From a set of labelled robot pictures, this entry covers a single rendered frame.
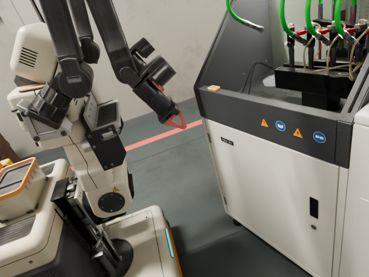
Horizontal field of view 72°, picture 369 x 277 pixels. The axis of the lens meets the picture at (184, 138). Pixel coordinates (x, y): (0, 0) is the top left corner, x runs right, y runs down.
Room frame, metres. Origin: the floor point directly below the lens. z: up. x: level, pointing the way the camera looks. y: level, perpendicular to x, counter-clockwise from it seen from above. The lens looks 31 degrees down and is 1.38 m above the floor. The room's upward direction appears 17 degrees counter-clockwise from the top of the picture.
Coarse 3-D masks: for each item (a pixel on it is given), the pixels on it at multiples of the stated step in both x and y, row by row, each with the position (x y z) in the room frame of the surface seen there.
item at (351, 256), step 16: (368, 128) 0.50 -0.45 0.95; (352, 144) 0.53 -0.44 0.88; (368, 144) 0.49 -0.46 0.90; (352, 160) 0.52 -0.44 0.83; (368, 160) 0.49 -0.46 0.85; (352, 176) 0.52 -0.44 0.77; (368, 176) 0.48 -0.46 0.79; (352, 192) 0.51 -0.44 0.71; (368, 192) 0.48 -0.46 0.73; (352, 208) 0.51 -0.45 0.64; (368, 208) 0.47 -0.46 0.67; (352, 224) 0.50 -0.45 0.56; (368, 224) 0.46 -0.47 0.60; (352, 240) 0.50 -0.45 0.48; (368, 240) 0.46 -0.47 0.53; (352, 256) 0.49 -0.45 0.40; (368, 256) 0.45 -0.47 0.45; (352, 272) 0.49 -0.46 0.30; (368, 272) 0.44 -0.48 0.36
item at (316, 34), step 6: (306, 0) 0.75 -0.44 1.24; (354, 0) 0.87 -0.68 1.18; (306, 6) 0.75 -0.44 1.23; (354, 6) 0.87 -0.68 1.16; (306, 12) 0.74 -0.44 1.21; (354, 12) 0.86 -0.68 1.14; (306, 18) 0.75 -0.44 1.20; (354, 18) 0.87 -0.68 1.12; (306, 24) 0.75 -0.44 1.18; (312, 30) 0.75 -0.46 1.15; (318, 36) 0.76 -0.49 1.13; (324, 36) 0.78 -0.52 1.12; (324, 42) 0.78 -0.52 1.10; (330, 42) 0.79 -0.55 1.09
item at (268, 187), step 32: (224, 128) 1.00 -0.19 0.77; (224, 160) 1.05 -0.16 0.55; (256, 160) 0.85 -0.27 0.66; (288, 160) 0.71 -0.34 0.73; (320, 160) 0.60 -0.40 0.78; (224, 192) 1.11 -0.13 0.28; (256, 192) 0.87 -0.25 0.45; (288, 192) 0.72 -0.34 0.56; (320, 192) 0.60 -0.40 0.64; (256, 224) 0.91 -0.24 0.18; (288, 224) 0.73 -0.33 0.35; (320, 224) 0.60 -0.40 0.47; (320, 256) 0.60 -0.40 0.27
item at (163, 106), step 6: (156, 96) 0.69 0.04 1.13; (162, 96) 0.70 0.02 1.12; (168, 96) 0.76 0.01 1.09; (150, 102) 0.69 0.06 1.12; (156, 102) 0.69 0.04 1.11; (162, 102) 0.69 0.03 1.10; (168, 102) 0.70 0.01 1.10; (156, 108) 0.69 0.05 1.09; (162, 108) 0.69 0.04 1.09; (168, 108) 0.69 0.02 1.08; (174, 108) 0.67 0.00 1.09; (156, 114) 0.71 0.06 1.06; (162, 114) 0.69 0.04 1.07; (168, 114) 0.66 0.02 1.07; (162, 120) 0.66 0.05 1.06
